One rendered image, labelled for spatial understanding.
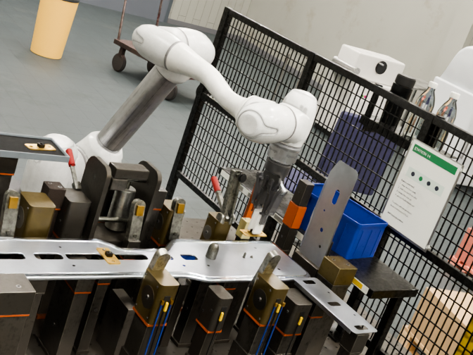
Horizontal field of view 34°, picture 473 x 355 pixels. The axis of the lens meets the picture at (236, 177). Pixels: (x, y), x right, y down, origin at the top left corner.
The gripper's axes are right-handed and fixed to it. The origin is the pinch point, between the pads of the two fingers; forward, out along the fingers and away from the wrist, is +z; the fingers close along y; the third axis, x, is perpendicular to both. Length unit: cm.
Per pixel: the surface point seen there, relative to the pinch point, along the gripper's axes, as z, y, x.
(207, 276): 12.5, 10.4, -20.2
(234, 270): 12.4, 7.6, -8.9
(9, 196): 3, -14, -72
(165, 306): 13.5, 22.6, -40.8
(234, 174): -8.2, -15.3, -1.6
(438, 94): 25, -381, 548
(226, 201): 0.5, -14.2, -1.9
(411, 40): -7, -532, 648
